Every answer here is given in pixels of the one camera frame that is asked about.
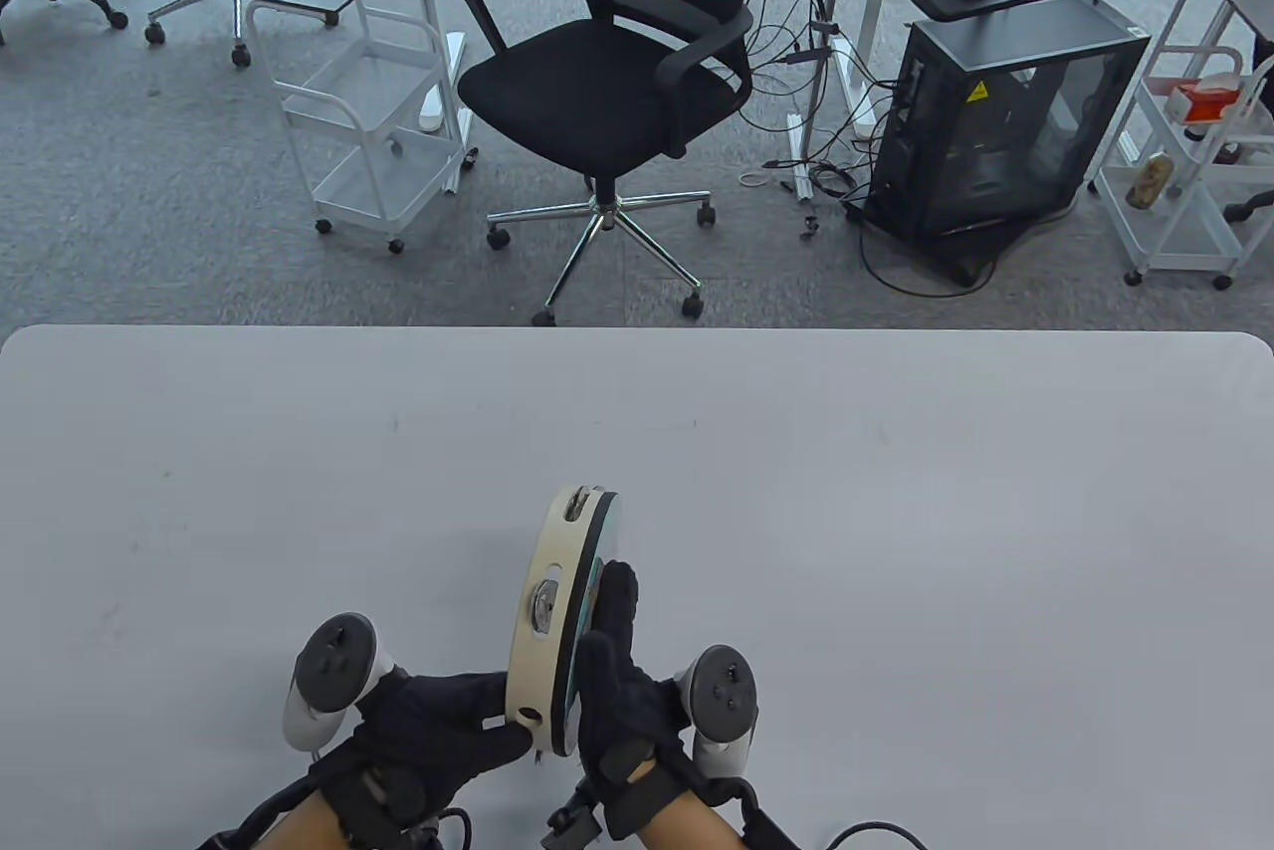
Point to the person's right hand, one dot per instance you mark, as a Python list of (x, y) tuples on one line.
[(617, 701)]

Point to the person's left hand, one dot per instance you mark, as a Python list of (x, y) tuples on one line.
[(438, 721)]

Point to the cream tambourine with black band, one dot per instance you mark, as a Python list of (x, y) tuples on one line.
[(528, 671)]

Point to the person's left forearm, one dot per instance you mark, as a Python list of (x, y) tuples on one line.
[(294, 825)]

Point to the person's right forearm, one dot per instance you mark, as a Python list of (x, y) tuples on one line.
[(692, 828)]

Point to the white and black tracking controller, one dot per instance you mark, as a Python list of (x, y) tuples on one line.
[(722, 691), (333, 666)]

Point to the black mesh office chair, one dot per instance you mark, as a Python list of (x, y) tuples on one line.
[(597, 94)]

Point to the black computer tower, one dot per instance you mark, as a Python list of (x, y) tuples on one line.
[(995, 123)]

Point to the white rolling cart with items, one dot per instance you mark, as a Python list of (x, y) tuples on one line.
[(1174, 231)]

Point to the brown glass jar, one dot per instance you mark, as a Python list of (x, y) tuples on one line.
[(1150, 183)]

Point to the black curved desk white legs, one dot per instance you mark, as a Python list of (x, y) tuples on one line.
[(955, 4)]

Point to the orange and white box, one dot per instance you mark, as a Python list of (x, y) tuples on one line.
[(1204, 102)]

